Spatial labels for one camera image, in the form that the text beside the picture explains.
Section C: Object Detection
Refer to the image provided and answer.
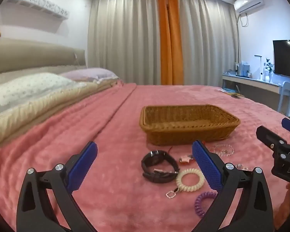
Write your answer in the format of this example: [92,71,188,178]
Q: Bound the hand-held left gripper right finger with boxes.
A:
[192,140,275,232]

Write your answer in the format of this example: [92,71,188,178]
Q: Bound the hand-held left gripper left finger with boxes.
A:
[16,141,98,232]

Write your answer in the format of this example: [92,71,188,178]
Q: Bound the clear bead bracelet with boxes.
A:
[211,144,235,157]

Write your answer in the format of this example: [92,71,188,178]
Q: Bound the cream spiral hair tie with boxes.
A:
[176,168,205,193]

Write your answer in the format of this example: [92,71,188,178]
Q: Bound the silver crystal bracelet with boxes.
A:
[234,163,250,172]

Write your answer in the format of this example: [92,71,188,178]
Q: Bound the purple spiral hair tie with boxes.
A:
[194,191,218,219]

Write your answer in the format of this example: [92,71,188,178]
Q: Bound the brown wicker basket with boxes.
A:
[139,104,241,147]

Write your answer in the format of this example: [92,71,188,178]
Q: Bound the black wristwatch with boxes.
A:
[141,150,180,183]

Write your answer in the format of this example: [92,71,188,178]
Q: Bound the small red charm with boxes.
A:
[179,155,195,166]

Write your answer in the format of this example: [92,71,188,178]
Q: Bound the white chair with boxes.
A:
[279,81,290,116]

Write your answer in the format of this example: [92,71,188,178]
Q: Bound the wooden desk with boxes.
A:
[222,74,282,113]

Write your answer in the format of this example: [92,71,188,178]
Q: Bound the papers on bed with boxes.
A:
[217,88,244,99]

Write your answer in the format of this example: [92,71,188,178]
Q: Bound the vase with flowers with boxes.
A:
[263,57,274,83]

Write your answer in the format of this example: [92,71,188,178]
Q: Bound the beige quilt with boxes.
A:
[0,78,124,150]

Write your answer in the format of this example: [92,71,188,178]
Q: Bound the black television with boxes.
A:
[273,39,290,81]

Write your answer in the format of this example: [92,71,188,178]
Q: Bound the white desk lamp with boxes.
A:
[254,55,263,80]

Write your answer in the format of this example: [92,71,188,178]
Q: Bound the books on desk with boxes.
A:
[234,60,252,78]

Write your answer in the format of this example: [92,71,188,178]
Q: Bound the lilac pillow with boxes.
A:
[60,68,119,81]

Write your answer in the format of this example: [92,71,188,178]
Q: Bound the white dotted pillow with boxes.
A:
[0,72,87,121]

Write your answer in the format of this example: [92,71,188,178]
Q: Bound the beige padded headboard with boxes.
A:
[0,37,86,78]

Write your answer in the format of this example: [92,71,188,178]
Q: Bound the grey curtain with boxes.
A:
[87,0,241,86]

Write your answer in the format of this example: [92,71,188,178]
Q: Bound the white air conditioner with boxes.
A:
[233,0,265,14]

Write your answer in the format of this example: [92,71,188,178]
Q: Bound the orange curtain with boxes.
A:
[156,0,184,85]

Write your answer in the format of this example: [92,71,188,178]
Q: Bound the small silver ring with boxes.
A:
[165,186,180,200]

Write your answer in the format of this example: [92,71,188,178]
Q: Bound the white wall shelf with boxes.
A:
[6,0,70,20]

